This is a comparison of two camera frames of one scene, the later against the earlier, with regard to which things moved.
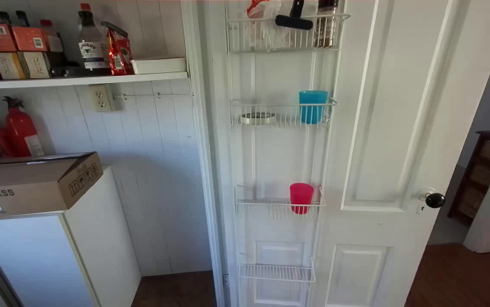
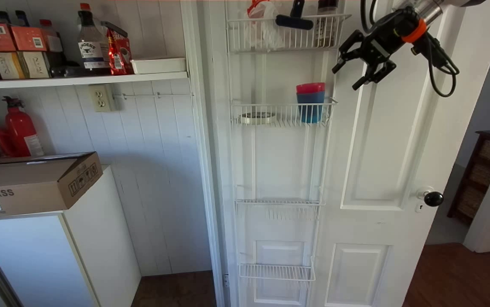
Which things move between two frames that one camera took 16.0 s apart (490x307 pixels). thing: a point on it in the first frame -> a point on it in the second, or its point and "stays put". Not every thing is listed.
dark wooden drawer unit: [478, 175] stays put
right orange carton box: [30, 44] stays put
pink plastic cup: [300, 197] -> [310, 88]
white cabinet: [71, 257] stays put
